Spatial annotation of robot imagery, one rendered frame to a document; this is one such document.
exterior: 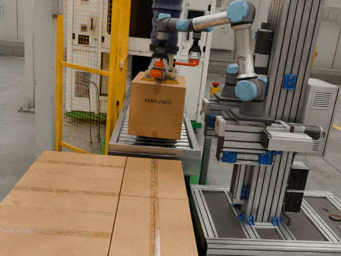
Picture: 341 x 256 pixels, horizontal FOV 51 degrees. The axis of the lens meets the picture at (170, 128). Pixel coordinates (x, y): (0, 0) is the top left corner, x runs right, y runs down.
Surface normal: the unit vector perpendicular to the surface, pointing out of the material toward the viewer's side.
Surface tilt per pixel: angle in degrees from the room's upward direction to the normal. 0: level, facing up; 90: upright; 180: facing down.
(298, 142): 90
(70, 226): 0
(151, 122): 89
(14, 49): 90
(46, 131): 90
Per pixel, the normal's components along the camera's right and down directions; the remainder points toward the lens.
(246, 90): -0.48, 0.33
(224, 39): 0.08, 0.30
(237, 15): -0.52, 0.07
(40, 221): 0.10, -0.95
